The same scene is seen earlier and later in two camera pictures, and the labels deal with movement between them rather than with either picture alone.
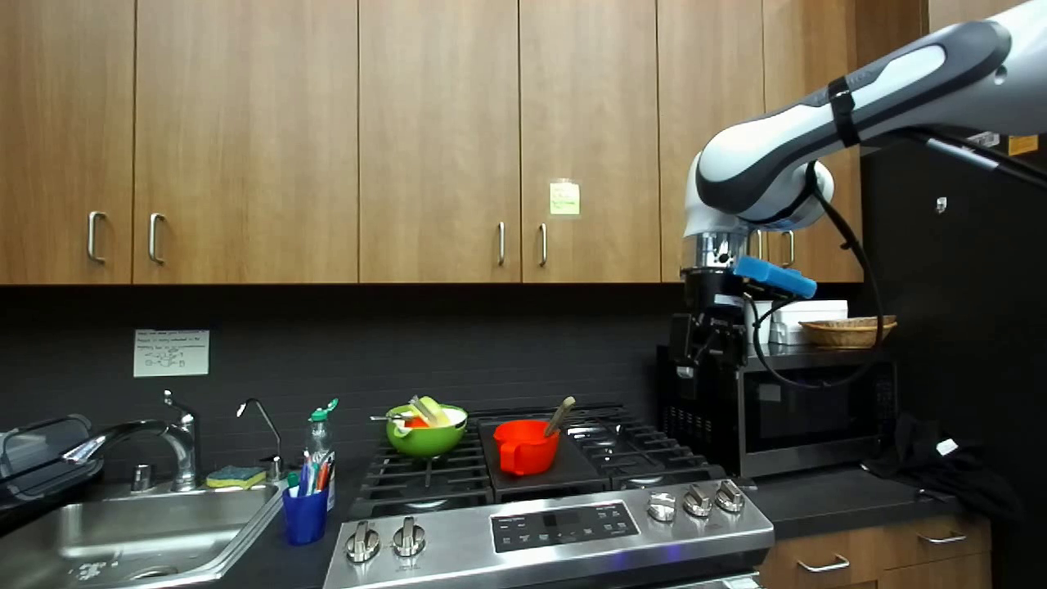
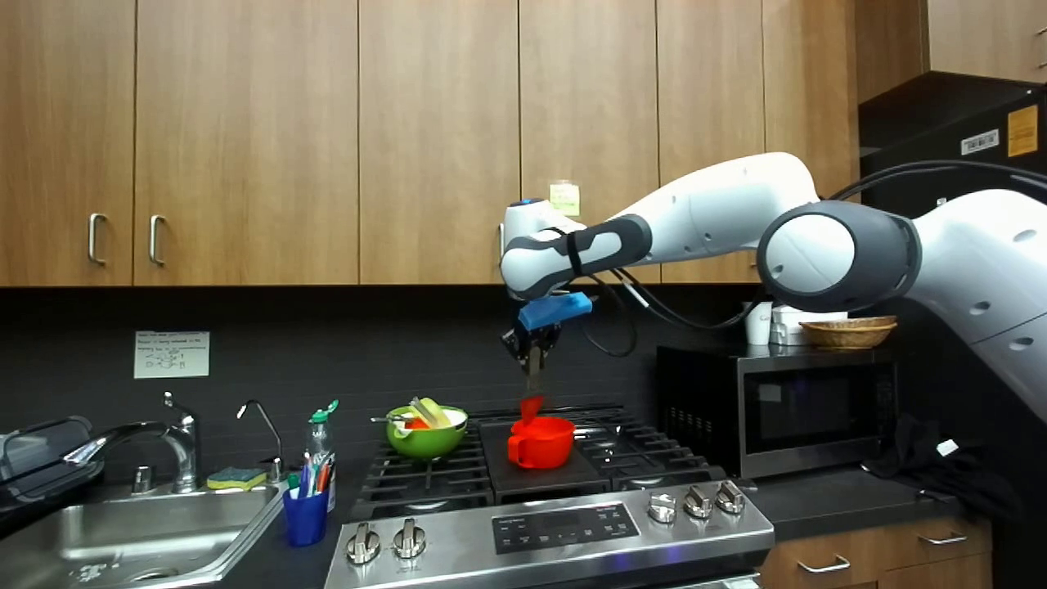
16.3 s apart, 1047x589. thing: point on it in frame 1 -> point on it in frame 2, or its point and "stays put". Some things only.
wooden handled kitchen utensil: (568, 404) -> (535, 400)
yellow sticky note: (563, 197) stays put
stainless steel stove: (623, 504) stays put
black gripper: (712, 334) -> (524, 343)
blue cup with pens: (305, 498) stays put
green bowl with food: (422, 431) stays put
